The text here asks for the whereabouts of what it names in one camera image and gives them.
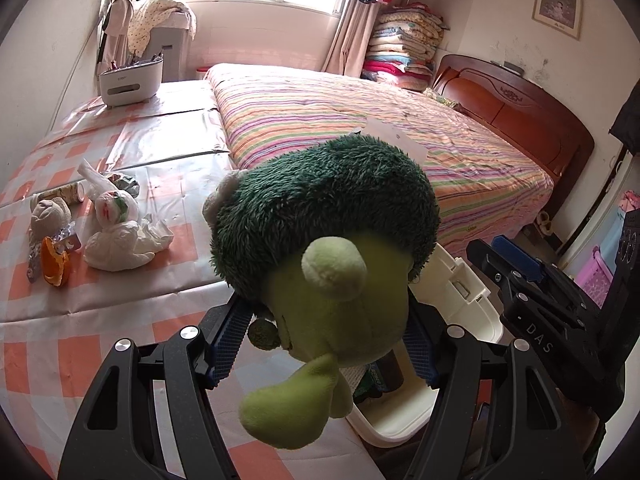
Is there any striped bed cover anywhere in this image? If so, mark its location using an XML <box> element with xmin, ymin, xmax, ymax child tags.
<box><xmin>205</xmin><ymin>64</ymin><xmax>554</xmax><ymax>256</ymax></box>

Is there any framed picture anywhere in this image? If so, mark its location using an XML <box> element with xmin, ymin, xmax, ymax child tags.
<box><xmin>532</xmin><ymin>0</ymin><xmax>582</xmax><ymax>40</ymax></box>

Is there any right pink curtain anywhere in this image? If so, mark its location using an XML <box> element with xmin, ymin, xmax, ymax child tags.
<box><xmin>321</xmin><ymin>0</ymin><xmax>384</xmax><ymax>78</ymax></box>

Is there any white green plastic bag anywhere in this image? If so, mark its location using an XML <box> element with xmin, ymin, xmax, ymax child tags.
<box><xmin>77</xmin><ymin>159</ymin><xmax>139</xmax><ymax>229</ymax></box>

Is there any left pink curtain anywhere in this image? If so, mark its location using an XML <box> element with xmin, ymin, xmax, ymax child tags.
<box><xmin>96</xmin><ymin>0</ymin><xmax>134</xmax><ymax>76</ymax></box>

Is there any white knotted plastic bag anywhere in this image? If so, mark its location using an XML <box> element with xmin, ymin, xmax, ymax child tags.
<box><xmin>84</xmin><ymin>214</ymin><xmax>174</xmax><ymax>272</ymax></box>

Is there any pink curtain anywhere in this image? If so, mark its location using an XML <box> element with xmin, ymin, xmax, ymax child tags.
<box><xmin>96</xmin><ymin>0</ymin><xmax>134</xmax><ymax>76</ymax></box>
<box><xmin>321</xmin><ymin>0</ymin><xmax>384</xmax><ymax>78</ymax></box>

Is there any green wrapper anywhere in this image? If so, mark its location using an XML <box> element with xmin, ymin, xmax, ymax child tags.
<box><xmin>107</xmin><ymin>174</ymin><xmax>140</xmax><ymax>198</ymax></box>

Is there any small beige bottle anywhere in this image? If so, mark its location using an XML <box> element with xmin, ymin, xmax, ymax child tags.
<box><xmin>35</xmin><ymin>181</ymin><xmax>86</xmax><ymax>206</ymax></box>

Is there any floral cloth on cabinet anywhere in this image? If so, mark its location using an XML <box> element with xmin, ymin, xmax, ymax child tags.
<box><xmin>127</xmin><ymin>0</ymin><xmax>198</xmax><ymax>58</ymax></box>

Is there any wooden headboard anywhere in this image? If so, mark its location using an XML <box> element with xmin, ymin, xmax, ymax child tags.
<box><xmin>433</xmin><ymin>54</ymin><xmax>594</xmax><ymax>217</ymax></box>

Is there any white desk organizer box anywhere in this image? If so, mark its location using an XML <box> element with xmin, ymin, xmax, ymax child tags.
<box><xmin>99</xmin><ymin>55</ymin><xmax>164</xmax><ymax>107</ymax></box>

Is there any stack of folded quilts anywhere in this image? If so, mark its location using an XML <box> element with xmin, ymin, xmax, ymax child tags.
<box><xmin>360</xmin><ymin>2</ymin><xmax>449</xmax><ymax>92</ymax></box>

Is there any silver pill blister pack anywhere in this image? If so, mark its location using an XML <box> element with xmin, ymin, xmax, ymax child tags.
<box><xmin>26</xmin><ymin>222</ymin><xmax>81</xmax><ymax>287</ymax></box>

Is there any purple plastic basket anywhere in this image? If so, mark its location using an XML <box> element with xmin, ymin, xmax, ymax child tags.
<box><xmin>575</xmin><ymin>246</ymin><xmax>613</xmax><ymax>308</ymax></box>

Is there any checkered plastic tablecloth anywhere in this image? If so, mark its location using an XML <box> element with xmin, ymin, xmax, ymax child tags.
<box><xmin>0</xmin><ymin>79</ymin><xmax>374</xmax><ymax>480</ymax></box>

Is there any cream plastic trash bin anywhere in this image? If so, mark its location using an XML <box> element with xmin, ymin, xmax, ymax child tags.
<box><xmin>343</xmin><ymin>246</ymin><xmax>503</xmax><ymax>448</ymax></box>

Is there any orange peel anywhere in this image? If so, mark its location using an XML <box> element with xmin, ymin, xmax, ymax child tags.
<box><xmin>40</xmin><ymin>236</ymin><xmax>72</xmax><ymax>287</ymax></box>

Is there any green plush turtle toy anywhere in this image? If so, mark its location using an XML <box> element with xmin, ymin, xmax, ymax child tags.
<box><xmin>202</xmin><ymin>133</ymin><xmax>439</xmax><ymax>450</ymax></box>

